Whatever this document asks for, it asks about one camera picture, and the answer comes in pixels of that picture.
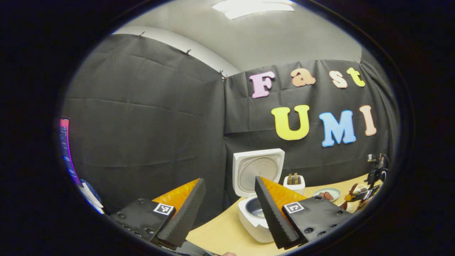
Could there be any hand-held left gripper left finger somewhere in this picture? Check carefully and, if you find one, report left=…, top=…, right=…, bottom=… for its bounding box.
left=110, top=178, right=207, bottom=248

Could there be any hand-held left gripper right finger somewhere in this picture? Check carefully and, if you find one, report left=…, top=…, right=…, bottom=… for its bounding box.
left=254, top=176, right=356, bottom=249

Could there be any brown wooden spoon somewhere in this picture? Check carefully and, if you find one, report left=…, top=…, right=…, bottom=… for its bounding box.
left=339, top=183, right=359, bottom=210

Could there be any white rice cooker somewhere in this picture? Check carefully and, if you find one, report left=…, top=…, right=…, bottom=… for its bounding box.
left=233, top=148, right=285, bottom=244

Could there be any light green plate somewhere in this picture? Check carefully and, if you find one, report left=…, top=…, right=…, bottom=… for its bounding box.
left=313, top=188, right=341, bottom=202

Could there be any white toaster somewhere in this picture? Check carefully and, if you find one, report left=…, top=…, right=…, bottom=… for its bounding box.
left=283, top=175, right=306, bottom=195

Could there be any black backdrop cloth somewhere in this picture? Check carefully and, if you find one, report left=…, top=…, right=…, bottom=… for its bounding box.
left=60, top=34, right=398, bottom=217

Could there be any computer monitor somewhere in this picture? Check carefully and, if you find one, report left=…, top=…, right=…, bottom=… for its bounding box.
left=59, top=117, right=83, bottom=187

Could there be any ceiling light panel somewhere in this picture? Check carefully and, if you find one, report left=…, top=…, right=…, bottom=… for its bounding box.
left=212, top=0, right=295, bottom=20

